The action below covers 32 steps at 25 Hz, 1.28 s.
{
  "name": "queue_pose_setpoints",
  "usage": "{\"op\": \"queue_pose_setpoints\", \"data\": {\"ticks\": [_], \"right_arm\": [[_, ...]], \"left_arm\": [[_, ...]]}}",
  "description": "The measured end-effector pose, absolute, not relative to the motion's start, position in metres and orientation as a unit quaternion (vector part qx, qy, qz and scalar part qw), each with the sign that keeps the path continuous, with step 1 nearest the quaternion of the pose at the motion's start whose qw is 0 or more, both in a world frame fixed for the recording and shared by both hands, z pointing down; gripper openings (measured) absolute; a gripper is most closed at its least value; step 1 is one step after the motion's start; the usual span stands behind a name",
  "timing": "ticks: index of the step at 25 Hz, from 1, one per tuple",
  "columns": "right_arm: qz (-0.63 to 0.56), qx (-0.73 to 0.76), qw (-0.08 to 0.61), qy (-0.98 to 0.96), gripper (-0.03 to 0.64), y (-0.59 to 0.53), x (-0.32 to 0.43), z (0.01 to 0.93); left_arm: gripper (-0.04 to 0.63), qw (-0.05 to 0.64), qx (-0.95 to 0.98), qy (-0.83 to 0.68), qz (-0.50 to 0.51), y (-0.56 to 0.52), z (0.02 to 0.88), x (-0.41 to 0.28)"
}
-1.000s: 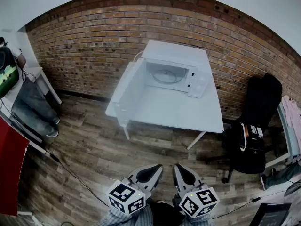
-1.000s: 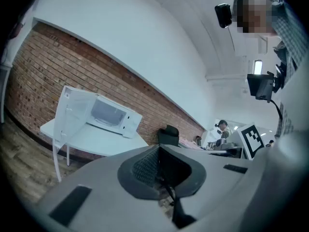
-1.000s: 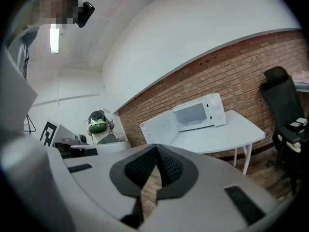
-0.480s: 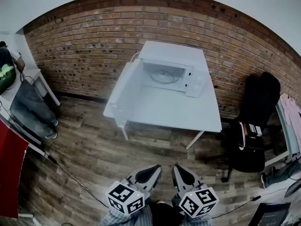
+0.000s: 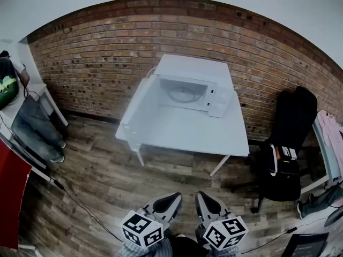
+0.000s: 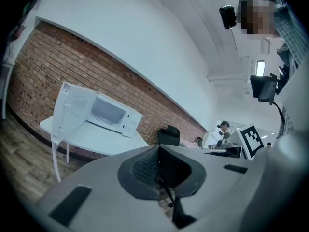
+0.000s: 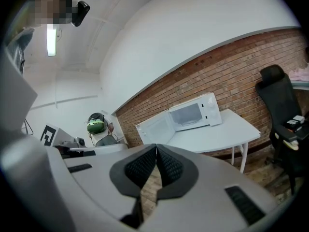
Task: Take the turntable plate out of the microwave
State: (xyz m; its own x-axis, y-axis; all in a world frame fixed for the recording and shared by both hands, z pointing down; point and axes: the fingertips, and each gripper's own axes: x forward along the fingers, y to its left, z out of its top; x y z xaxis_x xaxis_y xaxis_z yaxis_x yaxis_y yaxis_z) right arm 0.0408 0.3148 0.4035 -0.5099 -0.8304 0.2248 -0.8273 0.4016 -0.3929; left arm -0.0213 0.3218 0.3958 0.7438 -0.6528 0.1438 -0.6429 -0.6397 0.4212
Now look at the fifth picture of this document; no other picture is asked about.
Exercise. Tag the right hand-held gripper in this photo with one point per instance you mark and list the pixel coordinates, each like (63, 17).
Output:
(223, 231)

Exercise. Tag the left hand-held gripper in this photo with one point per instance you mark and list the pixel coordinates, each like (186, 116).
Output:
(142, 227)

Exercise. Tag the round glass turntable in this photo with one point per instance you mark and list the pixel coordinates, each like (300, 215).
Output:
(185, 93)

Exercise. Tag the person's right forearm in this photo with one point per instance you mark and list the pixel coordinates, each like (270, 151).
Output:
(223, 253)

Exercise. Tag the person's light shoe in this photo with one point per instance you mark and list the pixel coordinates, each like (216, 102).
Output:
(180, 235)

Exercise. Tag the person's dark trousers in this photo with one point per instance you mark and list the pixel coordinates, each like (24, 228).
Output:
(187, 246)

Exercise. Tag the white square table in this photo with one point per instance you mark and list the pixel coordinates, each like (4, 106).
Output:
(193, 132)

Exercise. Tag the black bag with white label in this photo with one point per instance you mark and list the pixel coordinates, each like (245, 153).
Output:
(288, 178)

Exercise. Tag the white microwave door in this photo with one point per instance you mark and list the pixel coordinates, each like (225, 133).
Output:
(142, 108)

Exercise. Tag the black laptop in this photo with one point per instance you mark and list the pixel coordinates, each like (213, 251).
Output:
(308, 245)

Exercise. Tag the black power adapter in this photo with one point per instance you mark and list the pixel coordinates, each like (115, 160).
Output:
(59, 184)

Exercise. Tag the black office chair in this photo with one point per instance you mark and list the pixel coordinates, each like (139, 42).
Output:
(294, 116)

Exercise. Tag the white microwave oven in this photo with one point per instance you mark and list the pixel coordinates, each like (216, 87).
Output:
(193, 68)

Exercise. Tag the pink garment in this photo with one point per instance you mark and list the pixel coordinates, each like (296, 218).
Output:
(331, 135)

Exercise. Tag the red panel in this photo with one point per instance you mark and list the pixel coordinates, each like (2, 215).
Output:
(12, 186)

